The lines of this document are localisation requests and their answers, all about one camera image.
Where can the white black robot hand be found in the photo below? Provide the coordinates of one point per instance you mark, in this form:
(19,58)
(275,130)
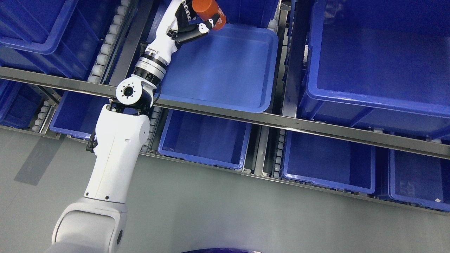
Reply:
(176,29)

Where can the orange cylindrical capacitor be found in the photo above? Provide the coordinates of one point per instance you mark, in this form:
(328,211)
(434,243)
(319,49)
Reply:
(206,9)

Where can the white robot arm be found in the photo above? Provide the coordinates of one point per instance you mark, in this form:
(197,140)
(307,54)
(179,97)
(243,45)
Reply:
(96,222)

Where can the blue bin top centre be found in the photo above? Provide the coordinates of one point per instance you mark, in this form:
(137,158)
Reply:
(254,13)

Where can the shallow blue tray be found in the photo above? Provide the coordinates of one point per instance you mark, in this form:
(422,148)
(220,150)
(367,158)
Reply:
(232,68)

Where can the white roller track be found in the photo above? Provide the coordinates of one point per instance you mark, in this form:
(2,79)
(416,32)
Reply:
(111,39)

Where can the blue bin upper left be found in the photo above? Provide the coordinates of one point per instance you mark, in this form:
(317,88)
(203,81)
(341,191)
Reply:
(56,37)

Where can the blue lower bin middle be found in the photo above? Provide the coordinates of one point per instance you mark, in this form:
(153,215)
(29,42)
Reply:
(208,140)

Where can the blue lower bin left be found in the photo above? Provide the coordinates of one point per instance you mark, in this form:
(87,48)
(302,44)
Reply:
(77,114)

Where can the blue bin far left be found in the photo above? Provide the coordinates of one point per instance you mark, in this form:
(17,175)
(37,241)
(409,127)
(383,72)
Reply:
(18,103)

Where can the large blue bin right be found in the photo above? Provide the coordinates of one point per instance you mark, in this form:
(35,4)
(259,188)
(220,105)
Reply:
(379,64)

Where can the blue lower bin far right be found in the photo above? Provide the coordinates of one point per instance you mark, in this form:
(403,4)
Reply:
(404,177)

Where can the steel shelf rail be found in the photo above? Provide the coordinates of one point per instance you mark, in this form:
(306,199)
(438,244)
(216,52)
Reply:
(266,119)

